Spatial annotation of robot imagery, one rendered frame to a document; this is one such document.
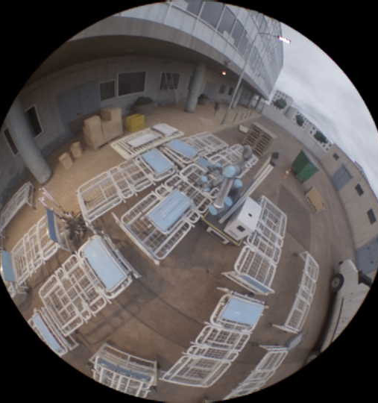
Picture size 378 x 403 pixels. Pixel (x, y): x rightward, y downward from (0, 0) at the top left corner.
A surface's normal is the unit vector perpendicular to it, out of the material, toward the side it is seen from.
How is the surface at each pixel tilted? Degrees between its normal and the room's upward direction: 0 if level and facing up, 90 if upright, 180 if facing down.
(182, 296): 0
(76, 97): 90
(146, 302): 0
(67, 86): 90
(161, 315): 0
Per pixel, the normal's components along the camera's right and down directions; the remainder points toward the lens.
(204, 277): 0.19, -0.53
